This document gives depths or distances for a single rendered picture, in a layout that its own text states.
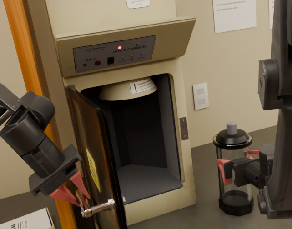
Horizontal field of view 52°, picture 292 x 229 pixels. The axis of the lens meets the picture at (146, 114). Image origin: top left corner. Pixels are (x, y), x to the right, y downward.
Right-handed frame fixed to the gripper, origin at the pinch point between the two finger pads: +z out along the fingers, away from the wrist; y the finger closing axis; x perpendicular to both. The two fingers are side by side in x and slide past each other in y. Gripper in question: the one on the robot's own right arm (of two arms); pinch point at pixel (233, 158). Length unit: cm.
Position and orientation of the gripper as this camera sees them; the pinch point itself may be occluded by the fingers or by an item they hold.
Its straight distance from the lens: 91.8
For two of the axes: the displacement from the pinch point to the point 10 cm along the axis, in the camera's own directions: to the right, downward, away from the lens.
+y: -9.4, 2.2, -2.5
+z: -3.0, -2.4, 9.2
